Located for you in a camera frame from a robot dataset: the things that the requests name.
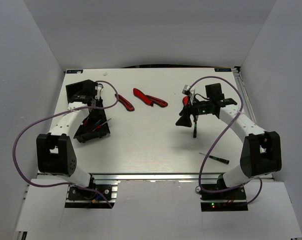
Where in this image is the green black screwdriver front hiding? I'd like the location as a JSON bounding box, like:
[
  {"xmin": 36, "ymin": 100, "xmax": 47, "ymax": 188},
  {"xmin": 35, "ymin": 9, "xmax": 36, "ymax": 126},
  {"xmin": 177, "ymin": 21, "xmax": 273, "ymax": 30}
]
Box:
[{"xmin": 208, "ymin": 155, "xmax": 230, "ymax": 165}]

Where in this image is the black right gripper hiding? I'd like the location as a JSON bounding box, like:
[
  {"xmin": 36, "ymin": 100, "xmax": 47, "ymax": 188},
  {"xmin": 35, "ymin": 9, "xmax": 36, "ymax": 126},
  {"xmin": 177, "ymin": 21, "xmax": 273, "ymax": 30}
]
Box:
[{"xmin": 175, "ymin": 96, "xmax": 212, "ymax": 128}]

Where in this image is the green black screwdriver lower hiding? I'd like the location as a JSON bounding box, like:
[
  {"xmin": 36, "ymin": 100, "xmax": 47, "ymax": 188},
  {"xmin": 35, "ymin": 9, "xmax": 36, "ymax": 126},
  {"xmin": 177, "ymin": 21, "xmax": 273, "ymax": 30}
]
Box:
[{"xmin": 193, "ymin": 117, "xmax": 197, "ymax": 138}]

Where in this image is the red black utility knife left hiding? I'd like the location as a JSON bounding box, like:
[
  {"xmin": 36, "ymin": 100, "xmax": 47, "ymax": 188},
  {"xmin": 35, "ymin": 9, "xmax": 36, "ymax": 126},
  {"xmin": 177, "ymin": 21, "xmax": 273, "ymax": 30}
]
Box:
[{"xmin": 118, "ymin": 94, "xmax": 135, "ymax": 112}]

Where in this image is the small blue handle screwdriver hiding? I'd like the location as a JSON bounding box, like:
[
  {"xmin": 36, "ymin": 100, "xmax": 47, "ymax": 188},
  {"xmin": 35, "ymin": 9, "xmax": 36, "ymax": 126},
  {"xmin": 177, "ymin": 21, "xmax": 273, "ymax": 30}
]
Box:
[{"xmin": 89, "ymin": 119, "xmax": 102, "ymax": 132}]

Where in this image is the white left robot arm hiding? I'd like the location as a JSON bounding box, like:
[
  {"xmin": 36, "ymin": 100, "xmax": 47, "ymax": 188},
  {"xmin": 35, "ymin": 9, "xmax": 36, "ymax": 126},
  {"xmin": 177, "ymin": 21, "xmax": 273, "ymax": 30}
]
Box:
[{"xmin": 36, "ymin": 80, "xmax": 110, "ymax": 200}]

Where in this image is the red folding knife centre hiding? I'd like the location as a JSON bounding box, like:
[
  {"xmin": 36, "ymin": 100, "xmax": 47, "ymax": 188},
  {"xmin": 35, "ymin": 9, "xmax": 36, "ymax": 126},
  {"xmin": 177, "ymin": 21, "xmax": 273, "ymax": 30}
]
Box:
[{"xmin": 133, "ymin": 88, "xmax": 153, "ymax": 106}]

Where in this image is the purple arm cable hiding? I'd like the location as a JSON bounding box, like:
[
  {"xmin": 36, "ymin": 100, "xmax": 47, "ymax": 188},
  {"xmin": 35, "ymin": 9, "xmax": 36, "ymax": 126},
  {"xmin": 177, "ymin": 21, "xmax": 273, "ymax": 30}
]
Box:
[
  {"xmin": 195, "ymin": 75, "xmax": 263, "ymax": 206},
  {"xmin": 12, "ymin": 80, "xmax": 119, "ymax": 209}
]

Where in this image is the blue label right corner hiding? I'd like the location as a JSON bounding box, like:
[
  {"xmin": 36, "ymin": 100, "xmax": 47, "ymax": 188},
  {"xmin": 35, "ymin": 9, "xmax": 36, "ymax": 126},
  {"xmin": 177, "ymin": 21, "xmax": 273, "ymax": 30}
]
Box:
[{"xmin": 214, "ymin": 67, "xmax": 232, "ymax": 73}]

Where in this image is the red knife right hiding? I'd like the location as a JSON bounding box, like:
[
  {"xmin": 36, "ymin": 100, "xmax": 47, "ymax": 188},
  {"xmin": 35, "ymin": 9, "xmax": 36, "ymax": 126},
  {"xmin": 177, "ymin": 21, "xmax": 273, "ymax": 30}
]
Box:
[{"xmin": 182, "ymin": 96, "xmax": 189, "ymax": 106}]

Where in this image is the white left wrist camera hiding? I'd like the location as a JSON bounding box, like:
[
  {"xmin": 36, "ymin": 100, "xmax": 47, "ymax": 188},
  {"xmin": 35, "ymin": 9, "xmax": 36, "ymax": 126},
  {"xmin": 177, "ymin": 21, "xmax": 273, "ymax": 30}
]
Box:
[{"xmin": 95, "ymin": 84, "xmax": 104, "ymax": 101}]

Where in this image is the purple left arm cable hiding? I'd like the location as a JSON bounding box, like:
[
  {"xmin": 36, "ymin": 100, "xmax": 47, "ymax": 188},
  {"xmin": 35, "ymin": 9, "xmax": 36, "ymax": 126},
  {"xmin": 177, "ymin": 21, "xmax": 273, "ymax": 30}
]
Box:
[{"xmin": 12, "ymin": 80, "xmax": 119, "ymax": 209}]

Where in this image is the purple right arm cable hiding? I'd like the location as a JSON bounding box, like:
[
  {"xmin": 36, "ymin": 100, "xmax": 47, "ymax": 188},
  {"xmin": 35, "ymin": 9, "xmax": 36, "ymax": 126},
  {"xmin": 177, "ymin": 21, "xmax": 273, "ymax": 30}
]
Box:
[{"xmin": 195, "ymin": 75, "xmax": 263, "ymax": 206}]

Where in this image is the blue label corner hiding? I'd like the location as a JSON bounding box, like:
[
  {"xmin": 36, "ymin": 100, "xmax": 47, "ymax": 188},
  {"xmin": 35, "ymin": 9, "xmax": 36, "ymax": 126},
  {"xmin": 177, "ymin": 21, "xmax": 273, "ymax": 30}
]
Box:
[
  {"xmin": 66, "ymin": 69, "xmax": 83, "ymax": 74},
  {"xmin": 214, "ymin": 67, "xmax": 232, "ymax": 73}
]

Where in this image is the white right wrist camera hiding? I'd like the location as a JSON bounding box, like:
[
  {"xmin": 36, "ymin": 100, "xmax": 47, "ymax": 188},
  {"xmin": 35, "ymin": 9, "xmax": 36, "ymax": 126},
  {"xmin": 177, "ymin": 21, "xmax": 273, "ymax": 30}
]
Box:
[{"xmin": 182, "ymin": 85, "xmax": 195, "ymax": 104}]

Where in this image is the blue label left corner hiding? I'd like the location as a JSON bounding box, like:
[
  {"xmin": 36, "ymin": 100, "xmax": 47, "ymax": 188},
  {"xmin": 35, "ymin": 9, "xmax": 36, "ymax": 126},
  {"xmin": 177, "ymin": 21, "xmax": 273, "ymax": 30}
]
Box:
[{"xmin": 66, "ymin": 69, "xmax": 83, "ymax": 74}]

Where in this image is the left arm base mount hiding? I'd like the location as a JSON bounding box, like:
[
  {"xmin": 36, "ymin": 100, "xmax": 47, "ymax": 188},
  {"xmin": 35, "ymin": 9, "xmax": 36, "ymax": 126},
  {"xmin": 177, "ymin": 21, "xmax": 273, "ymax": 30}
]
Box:
[{"xmin": 65, "ymin": 180, "xmax": 119, "ymax": 209}]

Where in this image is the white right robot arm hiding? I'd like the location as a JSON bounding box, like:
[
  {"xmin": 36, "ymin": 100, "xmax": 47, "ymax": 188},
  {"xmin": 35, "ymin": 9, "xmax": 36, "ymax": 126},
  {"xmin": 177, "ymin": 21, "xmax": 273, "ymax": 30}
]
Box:
[{"xmin": 176, "ymin": 83, "xmax": 281, "ymax": 200}]

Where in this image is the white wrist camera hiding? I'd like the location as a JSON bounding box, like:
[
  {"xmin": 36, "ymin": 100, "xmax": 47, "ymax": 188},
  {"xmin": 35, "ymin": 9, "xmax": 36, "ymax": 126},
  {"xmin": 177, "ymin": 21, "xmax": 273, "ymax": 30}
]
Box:
[
  {"xmin": 95, "ymin": 84, "xmax": 104, "ymax": 101},
  {"xmin": 182, "ymin": 85, "xmax": 195, "ymax": 104}
]

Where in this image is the black compartment tool bin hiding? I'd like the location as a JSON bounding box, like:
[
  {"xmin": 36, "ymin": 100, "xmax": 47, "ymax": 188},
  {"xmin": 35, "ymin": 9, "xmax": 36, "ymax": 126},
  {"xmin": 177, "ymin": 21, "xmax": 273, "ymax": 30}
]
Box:
[{"xmin": 66, "ymin": 84, "xmax": 110, "ymax": 143}]

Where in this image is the green black screwdriver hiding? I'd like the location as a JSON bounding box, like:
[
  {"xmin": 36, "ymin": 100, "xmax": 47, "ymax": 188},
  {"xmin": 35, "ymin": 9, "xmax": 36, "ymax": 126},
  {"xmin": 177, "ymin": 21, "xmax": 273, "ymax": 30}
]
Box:
[
  {"xmin": 208, "ymin": 155, "xmax": 230, "ymax": 165},
  {"xmin": 193, "ymin": 117, "xmax": 197, "ymax": 138}
]

